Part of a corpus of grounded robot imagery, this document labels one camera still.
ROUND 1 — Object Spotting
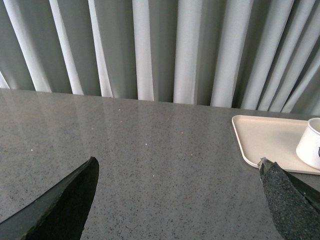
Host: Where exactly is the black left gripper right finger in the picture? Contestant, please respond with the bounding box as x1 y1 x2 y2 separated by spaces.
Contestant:
258 157 320 240

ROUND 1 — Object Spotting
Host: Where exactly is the cream rectangular tray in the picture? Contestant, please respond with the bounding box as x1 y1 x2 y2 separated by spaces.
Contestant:
231 115 320 175

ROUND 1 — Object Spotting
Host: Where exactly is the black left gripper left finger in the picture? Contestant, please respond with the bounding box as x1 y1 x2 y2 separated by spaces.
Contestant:
0 157 99 240

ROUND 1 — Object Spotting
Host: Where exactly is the grey pleated curtain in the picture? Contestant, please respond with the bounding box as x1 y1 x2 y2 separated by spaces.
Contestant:
0 0 320 115

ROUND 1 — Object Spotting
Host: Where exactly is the white smiley mug black handle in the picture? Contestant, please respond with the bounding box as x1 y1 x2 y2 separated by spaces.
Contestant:
296 117 320 170

